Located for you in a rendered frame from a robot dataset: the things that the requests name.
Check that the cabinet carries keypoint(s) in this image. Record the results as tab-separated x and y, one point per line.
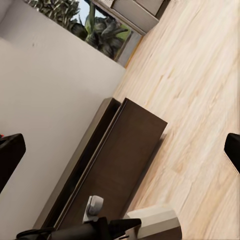
107	163

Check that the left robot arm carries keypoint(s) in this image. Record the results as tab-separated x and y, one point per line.
93	227

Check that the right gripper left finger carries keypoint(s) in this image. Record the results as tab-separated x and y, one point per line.
12	150

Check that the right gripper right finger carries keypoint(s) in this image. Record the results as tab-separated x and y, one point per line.
232	149

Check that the pillar candle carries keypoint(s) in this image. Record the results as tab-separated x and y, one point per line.
158	222

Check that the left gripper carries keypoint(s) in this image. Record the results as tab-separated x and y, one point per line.
101	230

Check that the fixed window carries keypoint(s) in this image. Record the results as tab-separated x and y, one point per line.
94	24

